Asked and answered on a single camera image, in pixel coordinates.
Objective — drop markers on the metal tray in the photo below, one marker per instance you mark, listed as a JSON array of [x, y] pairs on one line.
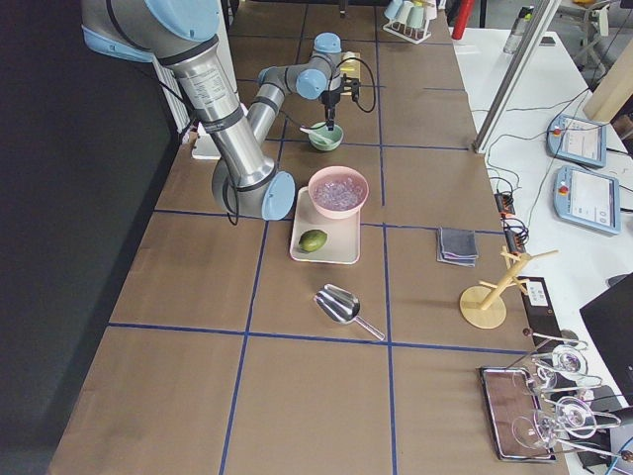
[[507, 398]]

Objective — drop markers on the white plastic spoon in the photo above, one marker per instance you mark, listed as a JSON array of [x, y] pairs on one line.
[[311, 133]]

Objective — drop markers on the white cup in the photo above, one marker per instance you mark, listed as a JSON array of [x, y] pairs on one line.
[[403, 12]]

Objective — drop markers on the teach pendant tablet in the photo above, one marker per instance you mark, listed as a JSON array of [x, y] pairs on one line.
[[587, 199], [577, 140]]

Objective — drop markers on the folded grey cloth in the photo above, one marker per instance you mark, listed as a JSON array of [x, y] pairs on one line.
[[456, 246]]

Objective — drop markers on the bamboo cutting board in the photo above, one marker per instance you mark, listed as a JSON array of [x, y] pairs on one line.
[[350, 70]]

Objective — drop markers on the mint green bowl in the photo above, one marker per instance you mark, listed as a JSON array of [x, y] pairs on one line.
[[330, 139]]

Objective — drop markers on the light blue cup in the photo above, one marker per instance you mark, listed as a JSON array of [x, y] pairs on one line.
[[392, 9]]

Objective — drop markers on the steel ice scoop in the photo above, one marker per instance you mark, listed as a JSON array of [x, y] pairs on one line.
[[343, 307]]

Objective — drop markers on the white wire cup rack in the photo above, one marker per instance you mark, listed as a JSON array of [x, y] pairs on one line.
[[410, 34]]

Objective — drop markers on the green cup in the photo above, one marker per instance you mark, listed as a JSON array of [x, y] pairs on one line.
[[415, 17]]

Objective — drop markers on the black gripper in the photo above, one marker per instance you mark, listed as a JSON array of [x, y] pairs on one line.
[[329, 99]]

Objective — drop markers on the aluminium frame post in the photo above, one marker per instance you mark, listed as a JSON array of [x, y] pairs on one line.
[[525, 37]]

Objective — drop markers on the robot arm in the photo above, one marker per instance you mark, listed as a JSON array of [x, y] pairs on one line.
[[183, 37]]

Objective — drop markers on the near teach pendant tablet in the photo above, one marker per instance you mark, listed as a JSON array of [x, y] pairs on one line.
[[587, 199]]

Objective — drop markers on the wooden mug tree stand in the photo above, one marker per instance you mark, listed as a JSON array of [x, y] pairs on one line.
[[482, 306]]

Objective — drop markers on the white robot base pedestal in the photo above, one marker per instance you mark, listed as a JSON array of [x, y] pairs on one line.
[[203, 146]]

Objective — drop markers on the wine glass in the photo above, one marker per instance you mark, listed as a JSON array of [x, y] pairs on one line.
[[571, 419], [562, 369]]

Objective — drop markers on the pink bowl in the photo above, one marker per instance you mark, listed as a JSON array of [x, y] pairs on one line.
[[337, 173]]

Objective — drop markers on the far teach pendant tablet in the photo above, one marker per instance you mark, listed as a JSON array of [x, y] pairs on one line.
[[577, 140]]

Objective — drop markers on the beige plastic tray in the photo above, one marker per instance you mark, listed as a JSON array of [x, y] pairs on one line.
[[342, 244]]

